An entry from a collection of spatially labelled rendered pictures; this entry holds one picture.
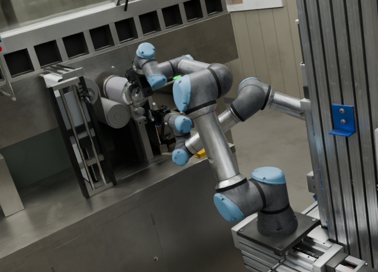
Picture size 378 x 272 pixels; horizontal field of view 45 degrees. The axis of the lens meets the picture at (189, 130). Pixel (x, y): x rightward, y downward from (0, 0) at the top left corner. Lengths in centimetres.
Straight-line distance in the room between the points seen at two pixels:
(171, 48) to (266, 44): 254
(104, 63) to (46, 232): 101
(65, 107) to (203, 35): 115
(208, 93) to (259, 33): 365
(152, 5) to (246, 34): 275
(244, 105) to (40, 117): 111
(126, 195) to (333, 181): 91
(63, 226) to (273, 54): 362
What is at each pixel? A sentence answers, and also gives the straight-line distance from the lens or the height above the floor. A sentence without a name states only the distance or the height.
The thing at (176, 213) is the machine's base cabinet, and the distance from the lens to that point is 226.
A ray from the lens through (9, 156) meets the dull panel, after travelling 251.
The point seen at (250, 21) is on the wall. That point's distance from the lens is 525.
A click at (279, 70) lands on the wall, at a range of 516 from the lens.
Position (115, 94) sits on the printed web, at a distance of 239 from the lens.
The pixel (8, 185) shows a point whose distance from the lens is 227.
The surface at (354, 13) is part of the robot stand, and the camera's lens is 140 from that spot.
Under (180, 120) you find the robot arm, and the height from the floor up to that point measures 114.
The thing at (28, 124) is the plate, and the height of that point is 121.
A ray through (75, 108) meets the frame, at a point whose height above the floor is 131.
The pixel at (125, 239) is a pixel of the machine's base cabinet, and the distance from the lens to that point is 217.
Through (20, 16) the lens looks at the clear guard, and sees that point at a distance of 239.
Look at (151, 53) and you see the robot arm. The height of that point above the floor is 147.
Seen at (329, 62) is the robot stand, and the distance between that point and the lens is 148.
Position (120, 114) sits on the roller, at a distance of 228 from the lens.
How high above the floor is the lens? 180
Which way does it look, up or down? 20 degrees down
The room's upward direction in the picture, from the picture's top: 14 degrees counter-clockwise
